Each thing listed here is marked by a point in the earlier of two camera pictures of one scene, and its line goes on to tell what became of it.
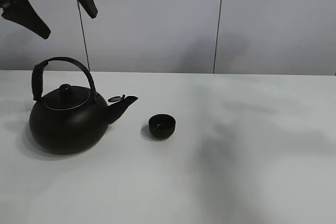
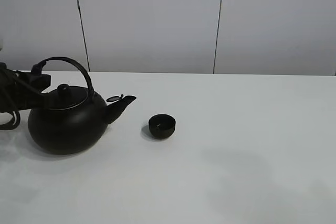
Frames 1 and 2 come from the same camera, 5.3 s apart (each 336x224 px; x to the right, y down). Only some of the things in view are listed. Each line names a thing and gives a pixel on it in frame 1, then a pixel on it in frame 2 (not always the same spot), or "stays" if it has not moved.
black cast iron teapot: [70, 120] stays
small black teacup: [162, 125] stays
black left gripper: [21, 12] to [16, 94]
